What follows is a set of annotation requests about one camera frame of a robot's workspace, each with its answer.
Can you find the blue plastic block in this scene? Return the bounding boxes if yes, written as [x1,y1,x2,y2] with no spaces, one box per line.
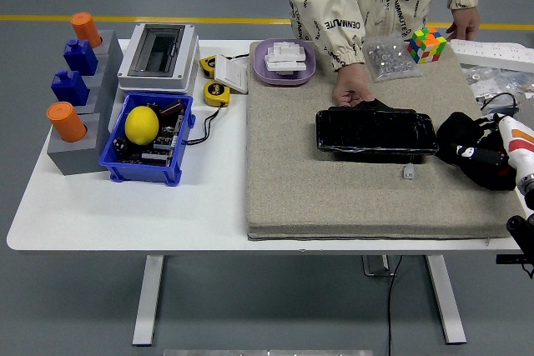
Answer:
[62,38,99,74]
[50,69,91,107]

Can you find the person's right hand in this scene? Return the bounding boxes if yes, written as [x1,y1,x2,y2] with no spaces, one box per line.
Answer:
[332,63,375,108]

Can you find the blue plastic bin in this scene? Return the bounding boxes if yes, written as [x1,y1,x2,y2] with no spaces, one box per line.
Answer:
[98,91,196,187]

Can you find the grey white electrical enclosure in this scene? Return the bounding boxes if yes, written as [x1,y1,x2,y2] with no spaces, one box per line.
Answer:
[116,23,200,94]

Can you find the white table leg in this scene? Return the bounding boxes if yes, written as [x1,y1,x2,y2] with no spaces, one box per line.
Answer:
[425,254,467,345]
[132,254,164,348]

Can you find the grey stepped block holder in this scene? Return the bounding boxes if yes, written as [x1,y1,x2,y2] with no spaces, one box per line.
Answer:
[46,29,126,177]

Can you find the thin black cable loop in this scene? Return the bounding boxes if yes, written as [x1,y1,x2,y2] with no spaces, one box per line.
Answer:
[479,92,521,115]

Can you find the black floor cable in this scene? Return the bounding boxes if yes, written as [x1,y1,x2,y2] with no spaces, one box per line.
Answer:
[385,254,404,356]

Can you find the colourful puzzle cube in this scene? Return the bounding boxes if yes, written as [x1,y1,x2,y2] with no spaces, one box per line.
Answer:
[406,27,448,65]

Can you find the black table control box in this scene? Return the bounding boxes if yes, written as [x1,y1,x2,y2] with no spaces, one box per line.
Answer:
[495,252,534,280]

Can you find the white power strip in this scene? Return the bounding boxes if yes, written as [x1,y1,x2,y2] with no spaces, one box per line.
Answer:
[448,38,534,69]

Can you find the white wall switch plate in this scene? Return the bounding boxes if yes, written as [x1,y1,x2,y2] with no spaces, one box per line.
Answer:
[213,55,250,94]

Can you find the white switch parts pile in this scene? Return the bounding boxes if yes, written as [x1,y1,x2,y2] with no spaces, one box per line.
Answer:
[263,40,309,77]

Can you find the grey-brown mat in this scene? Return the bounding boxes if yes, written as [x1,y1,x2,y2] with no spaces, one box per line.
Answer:
[244,40,527,243]

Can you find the person's left hand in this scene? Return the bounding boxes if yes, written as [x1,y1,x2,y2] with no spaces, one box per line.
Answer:
[446,8,481,42]

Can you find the clear bag of metal nuts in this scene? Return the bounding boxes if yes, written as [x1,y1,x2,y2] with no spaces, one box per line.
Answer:
[361,34,425,83]

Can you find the clear plastic parts bags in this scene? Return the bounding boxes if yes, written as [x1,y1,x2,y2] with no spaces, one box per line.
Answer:
[461,63,534,103]

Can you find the yellow tape measure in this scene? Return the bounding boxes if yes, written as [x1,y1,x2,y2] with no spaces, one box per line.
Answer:
[202,79,231,107]
[199,54,219,78]

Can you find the yellow lemon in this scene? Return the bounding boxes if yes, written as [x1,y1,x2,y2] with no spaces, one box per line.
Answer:
[124,106,160,147]

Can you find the black circuit board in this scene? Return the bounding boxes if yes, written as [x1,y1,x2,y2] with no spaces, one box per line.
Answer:
[114,112,187,165]

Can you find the purple plastic tray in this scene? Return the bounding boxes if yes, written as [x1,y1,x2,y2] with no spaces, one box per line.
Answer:
[253,38,317,88]

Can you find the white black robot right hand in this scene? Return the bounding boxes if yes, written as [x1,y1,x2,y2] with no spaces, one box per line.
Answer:
[454,112,534,181]

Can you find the metal bracket under table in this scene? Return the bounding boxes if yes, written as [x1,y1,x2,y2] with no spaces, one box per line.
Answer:
[361,254,396,278]

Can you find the black tape measure strap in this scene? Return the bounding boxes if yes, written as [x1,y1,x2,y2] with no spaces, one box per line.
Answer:
[183,103,229,147]

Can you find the orange cylinder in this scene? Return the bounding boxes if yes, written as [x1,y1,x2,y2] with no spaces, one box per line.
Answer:
[69,12,103,49]
[46,101,88,143]

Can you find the brown cylindrical capacitor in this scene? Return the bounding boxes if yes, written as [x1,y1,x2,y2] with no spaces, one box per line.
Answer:
[159,98,186,118]

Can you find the black rag with red tag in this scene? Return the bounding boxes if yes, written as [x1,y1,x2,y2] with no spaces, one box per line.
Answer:
[435,112,518,193]

